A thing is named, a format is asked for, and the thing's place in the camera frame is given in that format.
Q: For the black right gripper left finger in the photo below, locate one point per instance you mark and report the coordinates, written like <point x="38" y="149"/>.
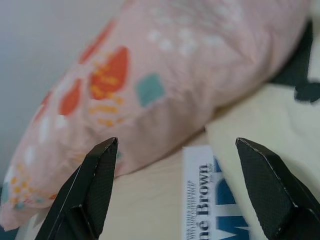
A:
<point x="85" y="200"/>

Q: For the cream cartoon print blanket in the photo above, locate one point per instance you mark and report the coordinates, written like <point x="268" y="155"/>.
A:
<point x="262" y="120"/>

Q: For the pink patterned pillow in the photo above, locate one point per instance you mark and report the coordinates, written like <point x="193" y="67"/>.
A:
<point x="187" y="87"/>

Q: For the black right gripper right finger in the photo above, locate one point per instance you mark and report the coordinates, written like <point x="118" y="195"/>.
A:
<point x="275" y="195"/>

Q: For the cream sheeted mattress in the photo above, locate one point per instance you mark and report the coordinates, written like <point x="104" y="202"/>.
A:
<point x="150" y="200"/>

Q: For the white and blue book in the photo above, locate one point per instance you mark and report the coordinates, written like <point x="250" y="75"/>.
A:
<point x="200" y="195"/>

